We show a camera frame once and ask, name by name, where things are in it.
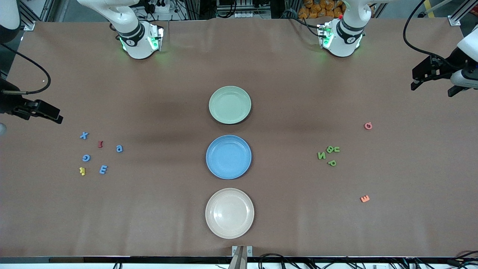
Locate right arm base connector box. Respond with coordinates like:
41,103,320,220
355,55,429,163
148,24,164,52

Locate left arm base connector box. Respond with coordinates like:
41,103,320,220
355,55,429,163
317,23,333,48

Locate brown table cover mat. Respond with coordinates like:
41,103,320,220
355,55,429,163
0,19,478,258

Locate orange snack packets pile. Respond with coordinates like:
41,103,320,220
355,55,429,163
298,0,346,19

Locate power strip with black plugs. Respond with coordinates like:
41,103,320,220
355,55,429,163
144,0,174,13

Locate green plate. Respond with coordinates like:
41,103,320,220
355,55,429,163
208,86,252,125

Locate white power strip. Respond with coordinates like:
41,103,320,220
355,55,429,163
223,10,270,19

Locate blue plate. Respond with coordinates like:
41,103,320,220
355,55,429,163
206,134,252,180

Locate beige plate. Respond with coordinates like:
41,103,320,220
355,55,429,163
205,188,255,239

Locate red and black cables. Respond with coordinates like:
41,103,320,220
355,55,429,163
454,250,478,266

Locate black cable loop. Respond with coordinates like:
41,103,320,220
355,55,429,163
258,253,299,269

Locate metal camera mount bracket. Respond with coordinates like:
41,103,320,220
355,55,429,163
232,245,253,269

